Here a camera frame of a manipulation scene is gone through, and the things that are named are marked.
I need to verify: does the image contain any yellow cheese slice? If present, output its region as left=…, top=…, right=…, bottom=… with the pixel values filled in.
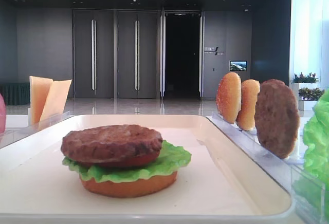
left=40, top=80, right=71, bottom=121

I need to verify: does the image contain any orange cheese slice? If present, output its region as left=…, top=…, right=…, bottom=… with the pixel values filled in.
left=29, top=76, right=53, bottom=125

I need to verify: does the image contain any green lettuce leaf on stack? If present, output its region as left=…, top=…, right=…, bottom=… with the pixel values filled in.
left=62, top=140, right=192, bottom=183

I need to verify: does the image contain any red tomato slice on stack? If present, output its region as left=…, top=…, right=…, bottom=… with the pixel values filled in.
left=95, top=151, right=160, bottom=167

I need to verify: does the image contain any brown meat patty on stack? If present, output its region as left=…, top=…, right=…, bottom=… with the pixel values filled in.
left=61, top=124, right=163, bottom=164

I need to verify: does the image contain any brown meat patty in holder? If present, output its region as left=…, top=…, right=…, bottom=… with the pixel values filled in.
left=254, top=79, right=300, bottom=159

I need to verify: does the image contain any green lettuce leaf in holder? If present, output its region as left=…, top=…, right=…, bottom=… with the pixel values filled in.
left=303, top=90, right=328, bottom=184

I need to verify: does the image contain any red tomato slice in holder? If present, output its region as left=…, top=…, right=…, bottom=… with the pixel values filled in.
left=0, top=95, right=6, bottom=133

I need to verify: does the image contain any round bun top far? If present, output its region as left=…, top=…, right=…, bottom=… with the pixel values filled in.
left=216, top=72, right=242, bottom=124

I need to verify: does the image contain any dark double door middle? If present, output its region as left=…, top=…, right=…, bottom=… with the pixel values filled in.
left=117, top=11, right=157, bottom=99

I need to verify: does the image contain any dark double door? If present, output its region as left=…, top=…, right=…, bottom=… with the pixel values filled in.
left=73, top=10, right=114, bottom=98
left=117, top=11, right=157, bottom=99

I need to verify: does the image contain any round bun half near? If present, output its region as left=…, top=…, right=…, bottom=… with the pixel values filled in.
left=236, top=79, right=260, bottom=130

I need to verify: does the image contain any dark double door left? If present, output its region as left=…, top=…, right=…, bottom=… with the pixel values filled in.
left=73, top=10, right=114, bottom=98

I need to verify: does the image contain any cream rectangular serving tray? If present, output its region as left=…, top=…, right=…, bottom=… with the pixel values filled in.
left=1, top=115, right=298, bottom=223

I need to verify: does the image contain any bottom bun half on tray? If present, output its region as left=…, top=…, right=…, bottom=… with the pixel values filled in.
left=80, top=171, right=177, bottom=198

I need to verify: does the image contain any white flower planter lower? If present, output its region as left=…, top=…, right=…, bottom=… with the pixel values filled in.
left=298, top=87, right=324, bottom=111

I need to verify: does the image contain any white flower planter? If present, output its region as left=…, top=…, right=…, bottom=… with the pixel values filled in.
left=291, top=72, right=319, bottom=100
left=298, top=87, right=324, bottom=111

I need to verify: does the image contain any white flower planter upper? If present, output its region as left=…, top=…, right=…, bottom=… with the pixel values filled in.
left=291, top=72, right=319, bottom=100

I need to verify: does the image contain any wall mounted display screen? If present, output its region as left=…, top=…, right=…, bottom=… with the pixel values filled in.
left=229, top=61, right=247, bottom=71

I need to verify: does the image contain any clear long rail right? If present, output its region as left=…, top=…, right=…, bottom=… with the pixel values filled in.
left=208, top=113, right=328, bottom=223

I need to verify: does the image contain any clear long rail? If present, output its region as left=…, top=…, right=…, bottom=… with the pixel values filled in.
left=1, top=112, right=72, bottom=148
left=208, top=113, right=328, bottom=223

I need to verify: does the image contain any clear long rail left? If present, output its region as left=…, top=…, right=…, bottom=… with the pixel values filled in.
left=1, top=112, right=72, bottom=148

